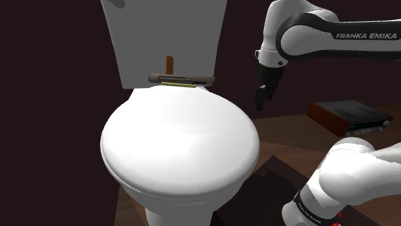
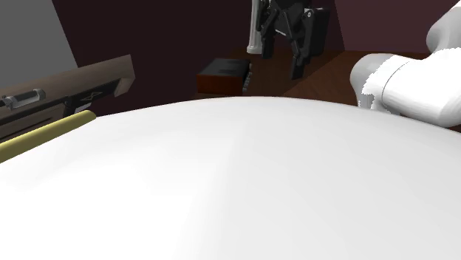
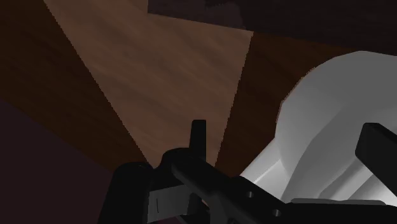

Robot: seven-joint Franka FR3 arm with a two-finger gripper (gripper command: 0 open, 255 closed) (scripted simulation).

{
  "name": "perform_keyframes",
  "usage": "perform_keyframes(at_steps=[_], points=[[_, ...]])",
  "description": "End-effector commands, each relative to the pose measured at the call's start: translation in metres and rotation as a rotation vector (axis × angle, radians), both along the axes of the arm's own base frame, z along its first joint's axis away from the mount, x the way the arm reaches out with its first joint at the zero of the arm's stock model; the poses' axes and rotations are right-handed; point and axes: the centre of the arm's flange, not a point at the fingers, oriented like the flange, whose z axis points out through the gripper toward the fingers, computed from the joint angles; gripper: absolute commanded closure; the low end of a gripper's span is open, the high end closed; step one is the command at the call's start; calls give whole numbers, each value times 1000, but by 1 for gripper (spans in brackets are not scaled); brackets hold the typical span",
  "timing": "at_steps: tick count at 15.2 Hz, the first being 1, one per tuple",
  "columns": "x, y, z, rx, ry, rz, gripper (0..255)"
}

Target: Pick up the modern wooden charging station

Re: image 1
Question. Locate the thin yellow-green bar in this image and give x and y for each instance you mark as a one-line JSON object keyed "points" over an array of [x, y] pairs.
{"points": [[178, 84]]}

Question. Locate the brown cylinder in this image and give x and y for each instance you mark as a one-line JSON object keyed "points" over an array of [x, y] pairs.
{"points": [[169, 64]]}

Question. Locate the grey-brown long flat tool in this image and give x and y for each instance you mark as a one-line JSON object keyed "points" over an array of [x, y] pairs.
{"points": [[181, 78]]}

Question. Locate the white toilet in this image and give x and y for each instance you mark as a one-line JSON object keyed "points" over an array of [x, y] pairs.
{"points": [[178, 137]]}

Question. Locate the black and brown audio receiver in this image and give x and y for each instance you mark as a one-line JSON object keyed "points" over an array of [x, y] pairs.
{"points": [[344, 115]]}

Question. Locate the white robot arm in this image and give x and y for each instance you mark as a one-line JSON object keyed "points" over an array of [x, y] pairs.
{"points": [[313, 43]]}

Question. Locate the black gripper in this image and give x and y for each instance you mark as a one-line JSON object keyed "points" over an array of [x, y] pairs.
{"points": [[270, 75]]}

